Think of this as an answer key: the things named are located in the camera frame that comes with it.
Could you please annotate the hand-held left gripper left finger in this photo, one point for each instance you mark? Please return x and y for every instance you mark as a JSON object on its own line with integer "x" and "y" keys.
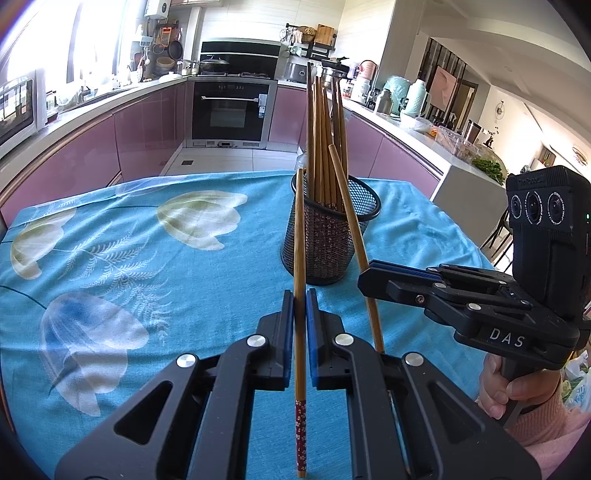
{"x": 288, "y": 325}

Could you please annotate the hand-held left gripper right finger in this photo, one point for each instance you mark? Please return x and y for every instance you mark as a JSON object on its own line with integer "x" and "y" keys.
{"x": 312, "y": 332}

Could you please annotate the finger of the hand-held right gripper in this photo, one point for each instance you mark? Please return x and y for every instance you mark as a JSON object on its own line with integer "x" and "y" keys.
{"x": 406, "y": 290}
{"x": 406, "y": 271}

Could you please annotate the black mesh utensil holder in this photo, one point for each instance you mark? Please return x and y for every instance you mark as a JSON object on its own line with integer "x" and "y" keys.
{"x": 323, "y": 263}

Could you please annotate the wooden chopstick red floral end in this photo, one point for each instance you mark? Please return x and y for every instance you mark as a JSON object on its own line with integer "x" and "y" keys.
{"x": 300, "y": 230}
{"x": 348, "y": 207}

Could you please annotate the bunch of wooden chopsticks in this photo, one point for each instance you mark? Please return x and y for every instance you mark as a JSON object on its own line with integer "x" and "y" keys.
{"x": 318, "y": 152}

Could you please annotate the person's right forearm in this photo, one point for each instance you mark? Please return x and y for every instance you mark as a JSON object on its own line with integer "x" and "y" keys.
{"x": 554, "y": 429}

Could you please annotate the person's right hand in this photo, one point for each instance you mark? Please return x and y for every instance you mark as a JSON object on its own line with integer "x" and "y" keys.
{"x": 491, "y": 387}

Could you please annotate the dining chair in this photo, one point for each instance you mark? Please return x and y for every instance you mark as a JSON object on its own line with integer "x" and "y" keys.
{"x": 498, "y": 240}

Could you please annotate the green leafy vegetables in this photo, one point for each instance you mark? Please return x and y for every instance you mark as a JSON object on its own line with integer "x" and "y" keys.
{"x": 489, "y": 170}

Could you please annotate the pink kitchen base cabinets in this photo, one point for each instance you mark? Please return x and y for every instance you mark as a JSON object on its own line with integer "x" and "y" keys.
{"x": 392, "y": 157}
{"x": 143, "y": 124}

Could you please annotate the white green plastic bag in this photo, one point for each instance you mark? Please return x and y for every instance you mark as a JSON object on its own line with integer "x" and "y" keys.
{"x": 577, "y": 383}

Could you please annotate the clear plastic container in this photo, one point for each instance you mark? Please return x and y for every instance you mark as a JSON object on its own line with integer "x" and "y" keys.
{"x": 455, "y": 142}

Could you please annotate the blue floral tablecloth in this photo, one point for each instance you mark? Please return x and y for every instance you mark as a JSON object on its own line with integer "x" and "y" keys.
{"x": 138, "y": 277}

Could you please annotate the stainless steel flask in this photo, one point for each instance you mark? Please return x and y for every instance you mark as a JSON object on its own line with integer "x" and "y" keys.
{"x": 384, "y": 101}

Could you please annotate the mint green thermos jug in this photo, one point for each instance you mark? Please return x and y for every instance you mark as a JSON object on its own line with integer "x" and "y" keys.
{"x": 416, "y": 99}

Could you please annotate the mint green kitchen appliance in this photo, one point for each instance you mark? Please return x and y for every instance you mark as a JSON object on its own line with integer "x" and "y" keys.
{"x": 396, "y": 92}

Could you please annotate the stainless steel pressure cooker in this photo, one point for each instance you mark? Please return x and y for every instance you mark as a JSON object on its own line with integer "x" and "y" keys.
{"x": 331, "y": 69}

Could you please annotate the built-in black oven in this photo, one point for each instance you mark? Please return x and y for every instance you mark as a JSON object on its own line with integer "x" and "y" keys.
{"x": 231, "y": 115}

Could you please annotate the silver rice cooker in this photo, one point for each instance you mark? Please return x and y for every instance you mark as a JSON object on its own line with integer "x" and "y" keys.
{"x": 295, "y": 71}

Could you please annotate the wooden cutting board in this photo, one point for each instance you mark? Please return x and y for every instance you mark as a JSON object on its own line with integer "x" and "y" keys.
{"x": 324, "y": 34}

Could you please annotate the black wok with lid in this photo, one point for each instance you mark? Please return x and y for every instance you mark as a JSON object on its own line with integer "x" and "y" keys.
{"x": 214, "y": 64}

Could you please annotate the black range hood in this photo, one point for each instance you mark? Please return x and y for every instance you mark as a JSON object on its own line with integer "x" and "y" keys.
{"x": 240, "y": 48}

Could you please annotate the hanging pans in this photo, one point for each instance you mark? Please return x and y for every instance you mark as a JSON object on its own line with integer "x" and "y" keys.
{"x": 168, "y": 48}

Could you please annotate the silver microwave oven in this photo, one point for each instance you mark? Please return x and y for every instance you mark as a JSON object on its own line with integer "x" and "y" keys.
{"x": 16, "y": 113}

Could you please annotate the round wall clock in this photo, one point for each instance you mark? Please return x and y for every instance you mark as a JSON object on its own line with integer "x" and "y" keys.
{"x": 499, "y": 110}

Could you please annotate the framed wall painting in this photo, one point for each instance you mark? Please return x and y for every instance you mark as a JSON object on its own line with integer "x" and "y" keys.
{"x": 443, "y": 87}

